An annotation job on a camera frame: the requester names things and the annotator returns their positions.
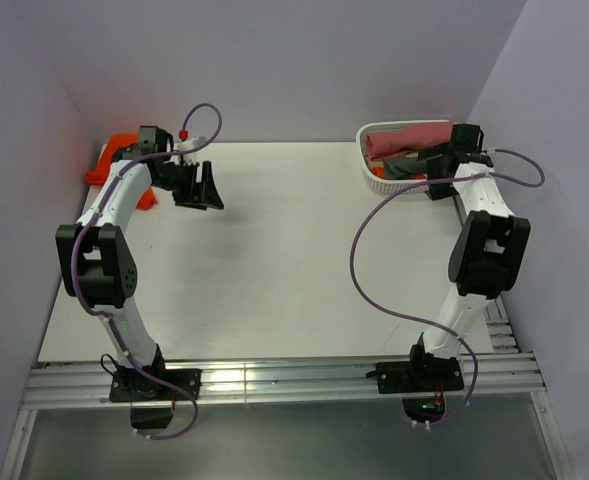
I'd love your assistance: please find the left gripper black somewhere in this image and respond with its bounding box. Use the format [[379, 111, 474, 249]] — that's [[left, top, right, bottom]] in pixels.
[[154, 160, 224, 211]]

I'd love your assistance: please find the dark grey t shirt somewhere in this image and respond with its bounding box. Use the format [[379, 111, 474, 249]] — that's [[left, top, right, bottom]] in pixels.
[[383, 152, 427, 180]]

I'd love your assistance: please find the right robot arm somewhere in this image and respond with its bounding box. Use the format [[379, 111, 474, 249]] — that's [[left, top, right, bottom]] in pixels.
[[371, 124, 531, 394]]

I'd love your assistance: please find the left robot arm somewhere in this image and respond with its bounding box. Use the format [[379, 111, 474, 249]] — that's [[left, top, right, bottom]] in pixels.
[[55, 126, 224, 402]]

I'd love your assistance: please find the orange t shirt on table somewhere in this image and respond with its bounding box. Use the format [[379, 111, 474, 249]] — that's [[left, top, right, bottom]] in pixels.
[[84, 132, 160, 212]]

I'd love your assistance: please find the rolled pink t shirt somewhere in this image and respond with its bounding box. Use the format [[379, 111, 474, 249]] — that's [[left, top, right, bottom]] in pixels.
[[365, 122, 454, 160]]

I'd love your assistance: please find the white plastic basket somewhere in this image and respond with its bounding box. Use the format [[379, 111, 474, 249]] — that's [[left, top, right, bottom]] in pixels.
[[355, 120, 455, 195]]

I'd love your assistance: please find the rolled orange t shirt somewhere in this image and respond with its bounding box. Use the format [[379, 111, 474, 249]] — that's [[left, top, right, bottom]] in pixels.
[[371, 167, 426, 181]]

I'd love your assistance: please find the rolled beige t shirt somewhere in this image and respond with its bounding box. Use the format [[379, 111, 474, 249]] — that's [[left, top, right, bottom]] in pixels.
[[364, 156, 386, 178]]

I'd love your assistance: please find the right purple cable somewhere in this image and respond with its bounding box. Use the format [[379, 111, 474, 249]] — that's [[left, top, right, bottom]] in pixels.
[[349, 147, 547, 429]]

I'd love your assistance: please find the purple cable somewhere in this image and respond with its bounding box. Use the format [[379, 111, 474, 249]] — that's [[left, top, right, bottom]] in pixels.
[[349, 147, 547, 429], [71, 102, 224, 442]]

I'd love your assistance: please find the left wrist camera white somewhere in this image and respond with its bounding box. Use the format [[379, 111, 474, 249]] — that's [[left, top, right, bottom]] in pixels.
[[174, 135, 207, 164]]

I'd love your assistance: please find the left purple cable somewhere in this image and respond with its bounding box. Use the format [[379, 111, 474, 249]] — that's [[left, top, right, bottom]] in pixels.
[[71, 102, 224, 442]]

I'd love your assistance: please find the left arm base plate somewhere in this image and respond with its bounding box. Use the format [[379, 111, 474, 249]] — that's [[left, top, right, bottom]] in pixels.
[[108, 367, 202, 432]]

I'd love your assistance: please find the aluminium rail frame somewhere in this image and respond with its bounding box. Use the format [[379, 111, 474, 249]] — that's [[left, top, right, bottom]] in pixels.
[[0, 187, 575, 480]]

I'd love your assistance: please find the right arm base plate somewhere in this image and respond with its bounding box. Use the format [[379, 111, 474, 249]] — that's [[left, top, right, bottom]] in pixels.
[[365, 357, 465, 429]]

